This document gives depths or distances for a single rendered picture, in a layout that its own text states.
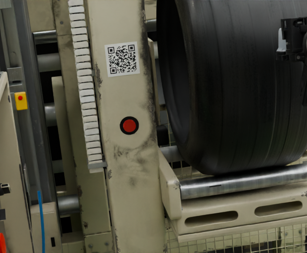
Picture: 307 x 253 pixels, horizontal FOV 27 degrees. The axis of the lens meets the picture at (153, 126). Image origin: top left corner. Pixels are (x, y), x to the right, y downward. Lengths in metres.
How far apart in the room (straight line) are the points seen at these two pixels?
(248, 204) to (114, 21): 0.53
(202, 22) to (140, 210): 0.51
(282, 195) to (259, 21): 0.44
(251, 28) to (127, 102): 0.35
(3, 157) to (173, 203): 0.44
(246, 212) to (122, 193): 0.30
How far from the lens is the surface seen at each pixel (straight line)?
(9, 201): 1.24
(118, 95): 1.48
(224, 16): 1.32
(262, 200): 1.52
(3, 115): 1.19
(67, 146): 2.29
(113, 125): 1.49
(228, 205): 1.50
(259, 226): 1.55
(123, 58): 1.46
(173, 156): 1.75
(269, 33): 1.33
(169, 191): 1.44
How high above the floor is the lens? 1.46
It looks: 16 degrees down
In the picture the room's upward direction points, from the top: 5 degrees counter-clockwise
